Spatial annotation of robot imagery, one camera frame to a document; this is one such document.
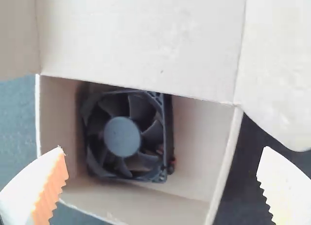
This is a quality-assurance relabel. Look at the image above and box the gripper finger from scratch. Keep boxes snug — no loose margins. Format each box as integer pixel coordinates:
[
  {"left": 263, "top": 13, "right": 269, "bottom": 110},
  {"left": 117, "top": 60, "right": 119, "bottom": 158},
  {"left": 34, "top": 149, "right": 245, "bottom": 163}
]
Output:
[
  {"left": 0, "top": 145, "right": 69, "bottom": 225},
  {"left": 256, "top": 146, "right": 311, "bottom": 225}
]

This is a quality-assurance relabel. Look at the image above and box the black square fan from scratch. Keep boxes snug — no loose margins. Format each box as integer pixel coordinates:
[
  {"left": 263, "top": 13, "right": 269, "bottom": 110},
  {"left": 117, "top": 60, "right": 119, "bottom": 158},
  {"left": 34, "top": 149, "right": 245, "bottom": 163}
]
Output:
[{"left": 79, "top": 86, "right": 178, "bottom": 185}]

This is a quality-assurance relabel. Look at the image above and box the cardboard box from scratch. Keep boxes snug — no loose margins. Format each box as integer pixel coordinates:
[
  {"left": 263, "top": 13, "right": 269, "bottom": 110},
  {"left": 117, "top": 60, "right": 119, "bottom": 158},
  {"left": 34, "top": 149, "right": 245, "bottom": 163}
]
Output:
[{"left": 0, "top": 0, "right": 311, "bottom": 225}]

